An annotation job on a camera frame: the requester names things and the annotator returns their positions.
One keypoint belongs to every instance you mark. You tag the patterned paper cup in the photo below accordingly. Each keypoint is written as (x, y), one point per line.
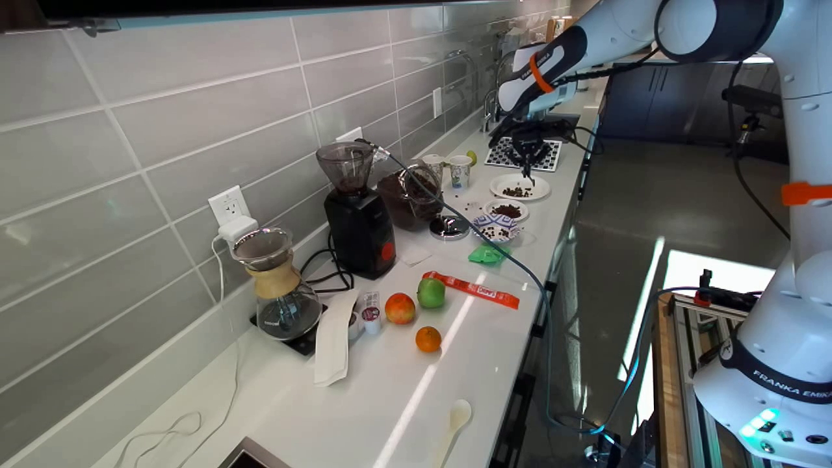
(460, 173)

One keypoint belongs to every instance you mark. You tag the black kitchen scale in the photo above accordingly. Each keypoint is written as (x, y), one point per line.
(299, 344)

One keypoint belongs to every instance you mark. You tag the green apple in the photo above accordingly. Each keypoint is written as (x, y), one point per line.
(432, 293)

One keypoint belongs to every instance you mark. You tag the green packet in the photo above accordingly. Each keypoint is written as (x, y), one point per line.
(487, 256)

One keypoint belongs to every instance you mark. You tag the black coffee grinder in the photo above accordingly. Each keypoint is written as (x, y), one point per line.
(360, 234)

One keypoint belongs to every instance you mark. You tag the orange red round fruit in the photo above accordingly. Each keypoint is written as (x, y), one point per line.
(402, 309)

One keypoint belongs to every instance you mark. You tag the long red packet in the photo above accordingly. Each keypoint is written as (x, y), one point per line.
(476, 292)

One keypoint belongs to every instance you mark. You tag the small white plate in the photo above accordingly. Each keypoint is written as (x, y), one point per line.
(520, 208)

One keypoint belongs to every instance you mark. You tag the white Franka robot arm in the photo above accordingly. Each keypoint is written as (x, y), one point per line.
(806, 87)

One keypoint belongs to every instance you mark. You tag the small red white pod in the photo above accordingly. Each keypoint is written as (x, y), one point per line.
(370, 317)

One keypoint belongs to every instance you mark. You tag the black coffee spoon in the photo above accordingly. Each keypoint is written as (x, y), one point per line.
(536, 174)

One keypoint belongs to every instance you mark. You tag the large white plate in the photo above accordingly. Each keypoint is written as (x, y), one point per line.
(508, 186)

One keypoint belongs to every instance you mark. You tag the white plastic spoon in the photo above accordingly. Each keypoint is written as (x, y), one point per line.
(458, 413)

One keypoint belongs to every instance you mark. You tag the glass coffee bean jar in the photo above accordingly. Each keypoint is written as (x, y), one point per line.
(411, 208)

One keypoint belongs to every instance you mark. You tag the white charger plug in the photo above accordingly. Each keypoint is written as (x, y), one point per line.
(238, 231)

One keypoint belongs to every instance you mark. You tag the dark upper cabinet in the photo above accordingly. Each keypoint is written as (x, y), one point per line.
(172, 5)

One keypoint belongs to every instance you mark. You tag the white wall outlet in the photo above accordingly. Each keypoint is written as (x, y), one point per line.
(226, 204)
(348, 135)

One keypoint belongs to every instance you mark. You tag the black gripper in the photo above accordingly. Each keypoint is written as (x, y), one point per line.
(529, 131)

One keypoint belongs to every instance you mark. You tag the small orange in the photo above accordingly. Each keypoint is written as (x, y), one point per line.
(428, 339)

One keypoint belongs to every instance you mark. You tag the black clamp device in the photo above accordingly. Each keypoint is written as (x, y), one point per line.
(728, 300)

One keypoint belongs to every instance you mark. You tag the blue patterned bowl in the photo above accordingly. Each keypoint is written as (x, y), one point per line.
(494, 231)

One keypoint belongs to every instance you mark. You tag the glass pour-over coffee maker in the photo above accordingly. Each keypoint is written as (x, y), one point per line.
(276, 288)

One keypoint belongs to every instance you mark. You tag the laptop keyboard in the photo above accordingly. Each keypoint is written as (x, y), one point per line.
(499, 158)

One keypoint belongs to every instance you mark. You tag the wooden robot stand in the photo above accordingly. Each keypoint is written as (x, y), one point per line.
(666, 381)

